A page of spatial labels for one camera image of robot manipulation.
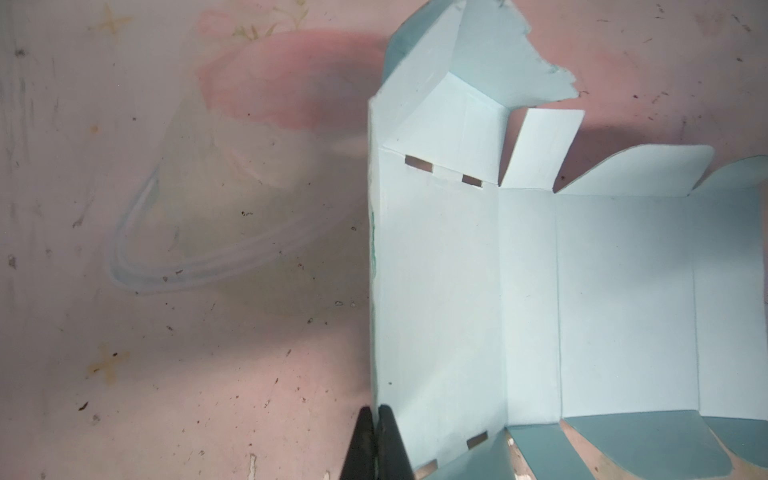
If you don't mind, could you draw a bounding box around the light blue paper box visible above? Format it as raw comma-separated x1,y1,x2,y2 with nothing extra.
368,1,767,479

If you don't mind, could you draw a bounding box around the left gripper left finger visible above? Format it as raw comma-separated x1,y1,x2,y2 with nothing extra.
339,406,377,480

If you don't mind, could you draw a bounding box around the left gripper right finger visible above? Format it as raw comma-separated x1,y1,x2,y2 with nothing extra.
375,405,415,480

